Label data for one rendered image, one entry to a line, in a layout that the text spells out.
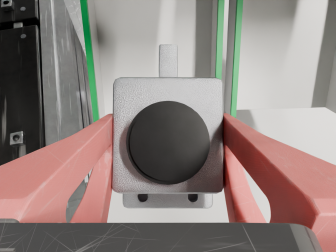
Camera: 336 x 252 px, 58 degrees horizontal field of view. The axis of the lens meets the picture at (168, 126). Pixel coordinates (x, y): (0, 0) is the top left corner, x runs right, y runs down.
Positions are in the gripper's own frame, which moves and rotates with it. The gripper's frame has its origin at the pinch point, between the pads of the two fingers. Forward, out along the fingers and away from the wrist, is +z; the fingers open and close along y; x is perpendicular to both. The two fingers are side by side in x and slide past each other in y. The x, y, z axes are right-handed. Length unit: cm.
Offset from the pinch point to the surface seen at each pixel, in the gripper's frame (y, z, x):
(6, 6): 24.6, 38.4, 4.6
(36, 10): 20.5, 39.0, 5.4
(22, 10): 22.6, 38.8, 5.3
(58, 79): 15.8, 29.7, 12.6
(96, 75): 7.4, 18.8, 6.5
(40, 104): 17.0, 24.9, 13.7
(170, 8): -0.3, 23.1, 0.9
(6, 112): 21.1, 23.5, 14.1
